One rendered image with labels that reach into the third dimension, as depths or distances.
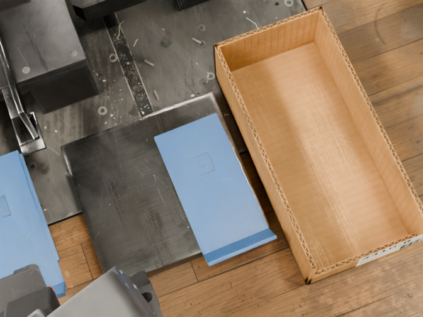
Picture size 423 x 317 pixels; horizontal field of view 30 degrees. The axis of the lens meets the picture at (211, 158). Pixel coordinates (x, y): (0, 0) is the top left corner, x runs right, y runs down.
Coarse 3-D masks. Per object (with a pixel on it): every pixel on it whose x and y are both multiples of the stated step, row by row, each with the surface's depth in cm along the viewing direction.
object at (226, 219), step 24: (216, 120) 82; (168, 144) 81; (192, 144) 81; (216, 144) 81; (168, 168) 80; (192, 168) 80; (216, 168) 80; (240, 168) 80; (192, 192) 79; (216, 192) 79; (240, 192) 79; (192, 216) 79; (216, 216) 78; (240, 216) 78; (216, 240) 78; (240, 240) 77; (264, 240) 75
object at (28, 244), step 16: (0, 160) 74; (16, 160) 74; (0, 176) 74; (16, 176) 74; (0, 192) 73; (16, 192) 73; (32, 192) 73; (16, 208) 72; (32, 208) 72; (0, 224) 72; (16, 224) 72; (32, 224) 72; (0, 240) 71; (16, 240) 71; (32, 240) 71; (0, 256) 71; (16, 256) 71; (32, 256) 71; (48, 256) 71; (0, 272) 70; (48, 272) 70; (64, 288) 68
